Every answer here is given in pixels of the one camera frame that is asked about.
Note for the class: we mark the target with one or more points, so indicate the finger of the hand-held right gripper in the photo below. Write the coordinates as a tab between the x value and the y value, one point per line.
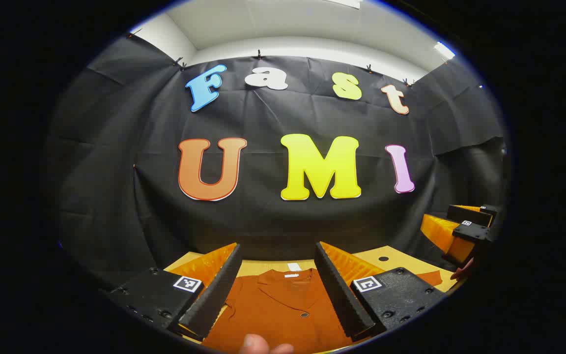
469	231
469	215

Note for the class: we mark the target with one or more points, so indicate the white ceiling light panel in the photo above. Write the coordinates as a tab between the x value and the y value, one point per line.
445	50
344	2

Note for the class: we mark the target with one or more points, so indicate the rust orange buttoned garment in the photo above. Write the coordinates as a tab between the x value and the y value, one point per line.
283	314

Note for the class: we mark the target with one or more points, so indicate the black backdrop cloth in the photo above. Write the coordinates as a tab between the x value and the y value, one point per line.
263	221

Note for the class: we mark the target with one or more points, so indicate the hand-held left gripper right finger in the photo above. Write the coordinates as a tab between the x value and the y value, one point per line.
342	295

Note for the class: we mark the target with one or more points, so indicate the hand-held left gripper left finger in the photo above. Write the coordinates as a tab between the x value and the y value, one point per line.
214	290

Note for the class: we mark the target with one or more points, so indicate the white paper hang tag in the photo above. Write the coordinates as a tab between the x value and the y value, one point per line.
294	267

